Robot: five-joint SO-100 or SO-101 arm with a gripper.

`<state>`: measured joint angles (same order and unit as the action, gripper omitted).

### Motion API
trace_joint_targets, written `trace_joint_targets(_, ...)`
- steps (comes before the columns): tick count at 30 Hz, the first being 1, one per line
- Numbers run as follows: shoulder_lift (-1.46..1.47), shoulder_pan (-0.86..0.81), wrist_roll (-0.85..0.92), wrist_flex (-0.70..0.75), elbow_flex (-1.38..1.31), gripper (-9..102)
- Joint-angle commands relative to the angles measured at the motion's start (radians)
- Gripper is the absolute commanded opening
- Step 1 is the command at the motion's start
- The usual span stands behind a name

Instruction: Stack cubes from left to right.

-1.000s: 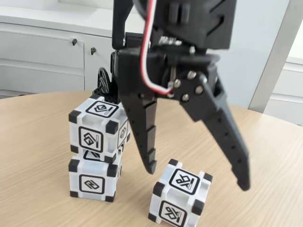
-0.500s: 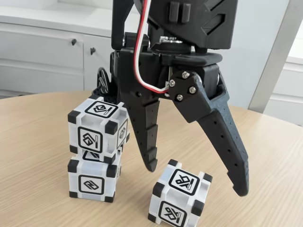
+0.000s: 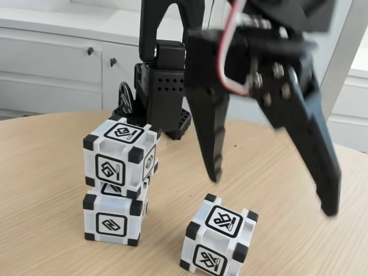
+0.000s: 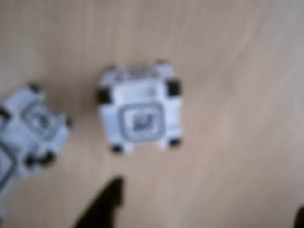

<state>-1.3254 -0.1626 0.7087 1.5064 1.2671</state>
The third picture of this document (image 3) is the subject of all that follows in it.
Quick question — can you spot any white cube nested-box symbol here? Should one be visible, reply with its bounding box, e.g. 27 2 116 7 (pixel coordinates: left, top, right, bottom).
82 116 162 200

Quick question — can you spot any white cube crossed symbol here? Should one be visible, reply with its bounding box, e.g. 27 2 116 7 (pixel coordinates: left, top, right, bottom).
180 193 259 273

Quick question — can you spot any black table clamp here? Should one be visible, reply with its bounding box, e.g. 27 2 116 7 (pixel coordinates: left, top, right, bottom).
160 108 193 141
112 82 137 121

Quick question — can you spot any white low cabinet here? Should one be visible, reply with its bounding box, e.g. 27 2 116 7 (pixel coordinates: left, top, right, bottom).
324 68 368 153

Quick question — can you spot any white cube zigzag symbol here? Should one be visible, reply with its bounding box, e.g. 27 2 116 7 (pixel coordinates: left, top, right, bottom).
82 178 150 247

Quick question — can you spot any white drawer cabinet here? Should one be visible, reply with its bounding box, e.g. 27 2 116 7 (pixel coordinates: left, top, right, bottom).
0 16 234 116

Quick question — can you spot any red white gripper cable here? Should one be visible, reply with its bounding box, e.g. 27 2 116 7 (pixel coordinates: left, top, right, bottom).
217 0 254 96

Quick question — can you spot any grey metal frame post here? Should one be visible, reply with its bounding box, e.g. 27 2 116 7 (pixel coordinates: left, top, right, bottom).
319 0 368 124

